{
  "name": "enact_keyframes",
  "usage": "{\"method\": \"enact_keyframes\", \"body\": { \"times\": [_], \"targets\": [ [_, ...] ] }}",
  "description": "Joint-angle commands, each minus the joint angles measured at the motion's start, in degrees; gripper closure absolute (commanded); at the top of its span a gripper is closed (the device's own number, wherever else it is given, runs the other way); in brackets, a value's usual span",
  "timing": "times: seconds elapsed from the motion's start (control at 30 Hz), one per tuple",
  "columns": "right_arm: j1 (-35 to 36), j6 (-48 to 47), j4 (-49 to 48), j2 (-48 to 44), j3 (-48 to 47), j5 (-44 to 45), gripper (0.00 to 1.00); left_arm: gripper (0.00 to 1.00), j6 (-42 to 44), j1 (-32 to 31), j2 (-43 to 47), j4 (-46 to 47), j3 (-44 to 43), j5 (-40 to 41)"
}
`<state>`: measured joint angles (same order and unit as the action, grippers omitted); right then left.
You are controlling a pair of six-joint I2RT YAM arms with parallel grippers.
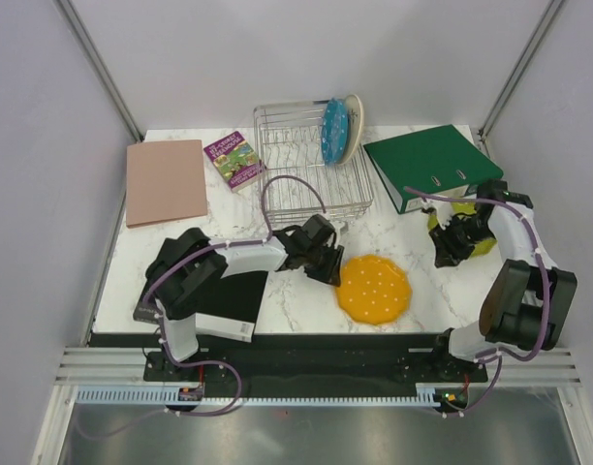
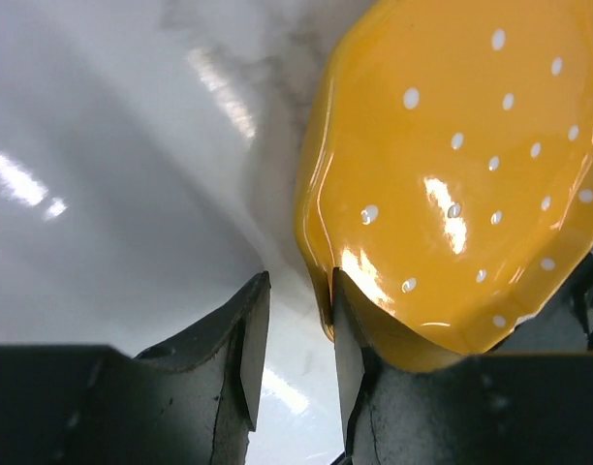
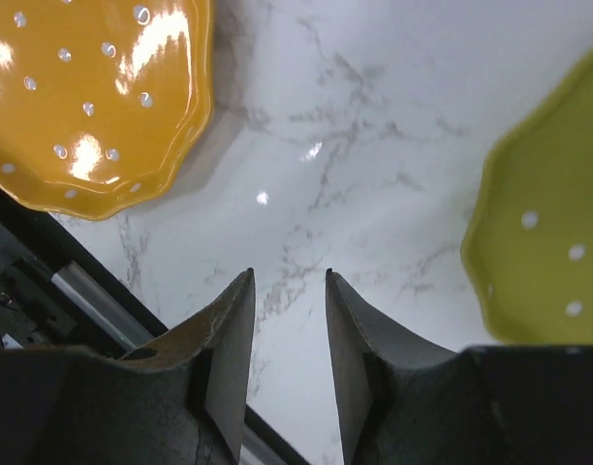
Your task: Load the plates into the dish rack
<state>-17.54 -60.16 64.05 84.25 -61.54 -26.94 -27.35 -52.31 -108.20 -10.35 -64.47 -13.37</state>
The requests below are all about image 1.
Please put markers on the blue slotted cable duct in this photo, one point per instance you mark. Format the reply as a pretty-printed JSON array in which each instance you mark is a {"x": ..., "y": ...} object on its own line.
[{"x": 192, "y": 395}]

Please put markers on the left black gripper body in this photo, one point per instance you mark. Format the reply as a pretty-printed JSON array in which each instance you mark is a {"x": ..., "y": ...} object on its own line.
[{"x": 313, "y": 253}]

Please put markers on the green polka dot plate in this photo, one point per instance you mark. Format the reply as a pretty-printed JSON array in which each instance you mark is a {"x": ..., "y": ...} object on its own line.
[{"x": 462, "y": 211}]

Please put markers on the purple paperback book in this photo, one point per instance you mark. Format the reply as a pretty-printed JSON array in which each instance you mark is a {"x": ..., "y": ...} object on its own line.
[{"x": 236, "y": 160}]

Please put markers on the black binder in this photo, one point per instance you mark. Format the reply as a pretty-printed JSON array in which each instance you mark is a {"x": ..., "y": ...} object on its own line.
[{"x": 227, "y": 308}]

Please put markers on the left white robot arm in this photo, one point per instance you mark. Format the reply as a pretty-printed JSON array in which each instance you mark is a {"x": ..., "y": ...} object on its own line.
[{"x": 196, "y": 276}]

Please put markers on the wire dish rack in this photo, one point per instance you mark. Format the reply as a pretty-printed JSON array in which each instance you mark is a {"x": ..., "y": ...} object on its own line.
[{"x": 297, "y": 182}]

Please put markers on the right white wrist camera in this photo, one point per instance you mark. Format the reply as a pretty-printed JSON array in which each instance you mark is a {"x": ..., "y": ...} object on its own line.
[{"x": 429, "y": 208}]

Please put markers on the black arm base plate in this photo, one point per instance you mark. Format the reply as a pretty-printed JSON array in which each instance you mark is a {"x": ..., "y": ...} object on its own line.
[{"x": 407, "y": 358}]

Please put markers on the pink folder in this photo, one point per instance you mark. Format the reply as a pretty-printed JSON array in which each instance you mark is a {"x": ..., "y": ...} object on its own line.
[{"x": 164, "y": 182}]

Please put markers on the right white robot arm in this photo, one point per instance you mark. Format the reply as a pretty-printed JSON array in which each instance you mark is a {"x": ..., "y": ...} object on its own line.
[{"x": 528, "y": 302}]

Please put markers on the green lever arch binder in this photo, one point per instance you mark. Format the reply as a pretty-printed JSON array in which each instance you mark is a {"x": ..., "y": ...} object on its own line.
[{"x": 437, "y": 161}]

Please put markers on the orange polka dot plate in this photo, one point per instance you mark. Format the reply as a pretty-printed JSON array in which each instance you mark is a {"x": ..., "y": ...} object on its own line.
[{"x": 374, "y": 290}]

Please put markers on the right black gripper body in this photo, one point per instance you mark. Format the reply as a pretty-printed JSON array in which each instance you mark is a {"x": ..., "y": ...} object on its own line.
[{"x": 481, "y": 231}]

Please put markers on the cream and blue plate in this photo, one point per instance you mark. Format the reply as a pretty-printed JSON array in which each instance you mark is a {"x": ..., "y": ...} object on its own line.
[{"x": 355, "y": 109}]

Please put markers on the blue polka dot plate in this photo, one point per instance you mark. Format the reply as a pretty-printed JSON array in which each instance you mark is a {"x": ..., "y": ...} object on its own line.
[{"x": 334, "y": 131}]

